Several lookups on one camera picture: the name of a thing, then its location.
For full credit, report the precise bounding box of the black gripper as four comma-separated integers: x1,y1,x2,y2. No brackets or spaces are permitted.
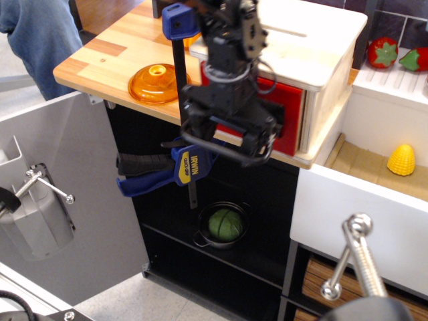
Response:
181,82,272,164

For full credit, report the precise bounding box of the black metal drawer handle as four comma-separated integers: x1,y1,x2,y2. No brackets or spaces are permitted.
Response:
180,100,286,167

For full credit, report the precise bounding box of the red front wooden drawer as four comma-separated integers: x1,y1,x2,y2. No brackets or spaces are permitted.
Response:
200,61,306,156

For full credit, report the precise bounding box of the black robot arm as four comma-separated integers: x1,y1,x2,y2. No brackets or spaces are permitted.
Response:
181,1,284,167

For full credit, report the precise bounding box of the blue Irwin bar clamp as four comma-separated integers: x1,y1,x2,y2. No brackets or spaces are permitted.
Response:
116,3,216,209

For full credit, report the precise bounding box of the orange plastic lid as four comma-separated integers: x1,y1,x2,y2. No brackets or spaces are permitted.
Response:
128,64,179,105

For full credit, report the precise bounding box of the small black pot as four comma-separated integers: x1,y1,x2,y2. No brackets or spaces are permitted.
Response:
192,201,252,249

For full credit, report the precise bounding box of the green toy cabbage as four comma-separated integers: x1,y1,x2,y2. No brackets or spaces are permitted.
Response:
208,209,244,242

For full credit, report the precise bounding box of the orange cup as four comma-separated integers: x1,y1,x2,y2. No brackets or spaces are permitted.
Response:
183,33,201,49

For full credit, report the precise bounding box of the black shelf cabinet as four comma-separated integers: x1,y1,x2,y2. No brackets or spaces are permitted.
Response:
105,103,300,321

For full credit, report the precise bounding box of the grey cabinet door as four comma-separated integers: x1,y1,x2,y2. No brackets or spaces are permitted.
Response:
1,92,146,305

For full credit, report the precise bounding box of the right steel clamp screw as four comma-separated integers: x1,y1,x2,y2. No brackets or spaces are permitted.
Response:
320,213,388,301

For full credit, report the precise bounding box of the steel clamp screw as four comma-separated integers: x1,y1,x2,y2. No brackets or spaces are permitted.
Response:
320,213,388,301
1,169,76,217

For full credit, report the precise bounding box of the red toy strawberry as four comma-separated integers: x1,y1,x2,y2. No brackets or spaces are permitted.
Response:
367,37,399,69
399,47,428,72

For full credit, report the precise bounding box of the yellow toy corn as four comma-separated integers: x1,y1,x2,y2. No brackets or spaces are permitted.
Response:
387,144,416,177

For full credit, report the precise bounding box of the left steel clamp screw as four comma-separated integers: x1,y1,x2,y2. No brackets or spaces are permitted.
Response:
1,169,76,217

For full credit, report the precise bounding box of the person in blue jeans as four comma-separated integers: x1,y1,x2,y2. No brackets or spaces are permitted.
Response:
1,1,83,100

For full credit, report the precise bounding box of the grey door handle holder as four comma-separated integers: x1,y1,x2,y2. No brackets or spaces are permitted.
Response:
1,137,75,261

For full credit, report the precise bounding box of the black cable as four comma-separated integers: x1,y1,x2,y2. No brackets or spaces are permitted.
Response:
0,289,37,321

